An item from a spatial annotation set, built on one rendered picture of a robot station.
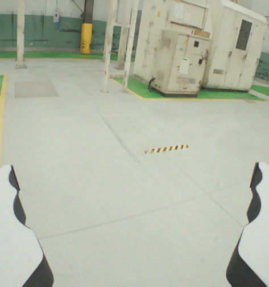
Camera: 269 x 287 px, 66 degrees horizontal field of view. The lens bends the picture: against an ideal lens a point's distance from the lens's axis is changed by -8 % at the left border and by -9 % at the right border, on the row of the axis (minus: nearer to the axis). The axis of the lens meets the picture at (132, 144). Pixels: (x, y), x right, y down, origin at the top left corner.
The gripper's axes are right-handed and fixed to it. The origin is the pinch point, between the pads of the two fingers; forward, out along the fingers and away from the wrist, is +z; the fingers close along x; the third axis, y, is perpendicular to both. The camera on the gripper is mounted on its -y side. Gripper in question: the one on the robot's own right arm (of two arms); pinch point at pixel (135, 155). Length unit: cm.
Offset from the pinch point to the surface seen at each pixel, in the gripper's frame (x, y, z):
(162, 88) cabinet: 67, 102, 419
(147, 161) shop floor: 17, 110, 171
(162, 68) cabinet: 66, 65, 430
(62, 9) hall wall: -259, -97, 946
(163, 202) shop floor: 25, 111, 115
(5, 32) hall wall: -462, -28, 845
